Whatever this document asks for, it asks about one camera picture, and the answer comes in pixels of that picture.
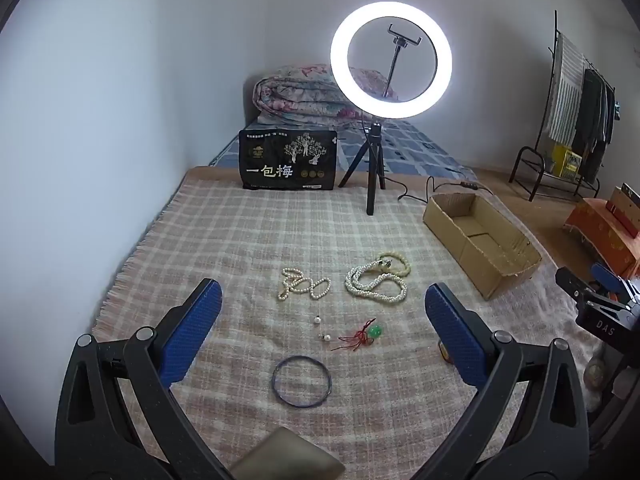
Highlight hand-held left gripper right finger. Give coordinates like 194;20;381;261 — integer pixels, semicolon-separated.
424;282;592;480

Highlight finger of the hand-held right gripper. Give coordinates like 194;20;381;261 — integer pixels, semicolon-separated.
590;261;632;295
555;266;601;307

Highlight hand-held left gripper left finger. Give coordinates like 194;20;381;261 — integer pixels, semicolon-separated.
54;278;236;480

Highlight yellow bead bracelet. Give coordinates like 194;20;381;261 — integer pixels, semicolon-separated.
377;252;412;277

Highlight cardboard box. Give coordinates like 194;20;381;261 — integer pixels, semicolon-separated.
422;192;543;302

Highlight large pearl necklace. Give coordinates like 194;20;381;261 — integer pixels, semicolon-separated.
345;258;408;305

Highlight small pearl necklace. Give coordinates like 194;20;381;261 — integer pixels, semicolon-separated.
276;267;332;303

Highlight orange cloth covered stool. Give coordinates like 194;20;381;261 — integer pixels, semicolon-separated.
565;199;640;278

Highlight tan cardboard piece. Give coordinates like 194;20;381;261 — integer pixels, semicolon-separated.
605;182;640;238

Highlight pink plaid blanket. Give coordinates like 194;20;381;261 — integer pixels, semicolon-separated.
92;165;601;480

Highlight dark thin bangle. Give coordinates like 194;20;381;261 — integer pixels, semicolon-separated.
271;355;333;407

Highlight yellow box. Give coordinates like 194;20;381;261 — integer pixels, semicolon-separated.
550;144;583;177

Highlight black clothes rack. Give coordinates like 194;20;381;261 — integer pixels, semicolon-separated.
510;10;621;203

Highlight olive green pouch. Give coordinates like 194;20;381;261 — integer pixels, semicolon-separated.
240;427;346;480

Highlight dark hanging clothes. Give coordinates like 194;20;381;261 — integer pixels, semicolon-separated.
575;67;617;182

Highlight black tripod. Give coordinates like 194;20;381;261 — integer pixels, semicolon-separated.
338;121;387;217

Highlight black snack bag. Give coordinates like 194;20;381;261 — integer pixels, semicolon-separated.
239;129;338;192

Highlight striped towel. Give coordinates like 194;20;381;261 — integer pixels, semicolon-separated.
542;35;586;143

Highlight folded floral quilt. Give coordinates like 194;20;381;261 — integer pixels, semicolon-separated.
252;64;401;128

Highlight black phone holder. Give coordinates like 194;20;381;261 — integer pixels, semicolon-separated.
386;23;424;101

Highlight red string green bead charm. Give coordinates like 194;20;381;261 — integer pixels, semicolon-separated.
338;317;385;352

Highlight black power cable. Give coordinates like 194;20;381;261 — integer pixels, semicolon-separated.
397;175;493;202

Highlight white ring light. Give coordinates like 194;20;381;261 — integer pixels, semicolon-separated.
330;1;453;122

